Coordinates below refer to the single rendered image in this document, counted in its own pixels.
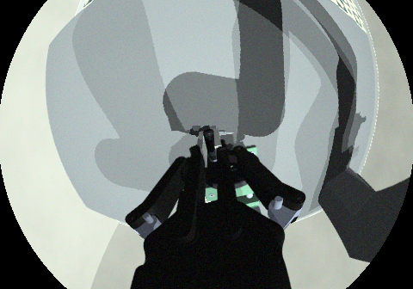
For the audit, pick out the green bench vise with handwheel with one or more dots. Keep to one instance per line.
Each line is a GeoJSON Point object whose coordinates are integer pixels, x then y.
{"type": "Point", "coordinates": [211, 175]}

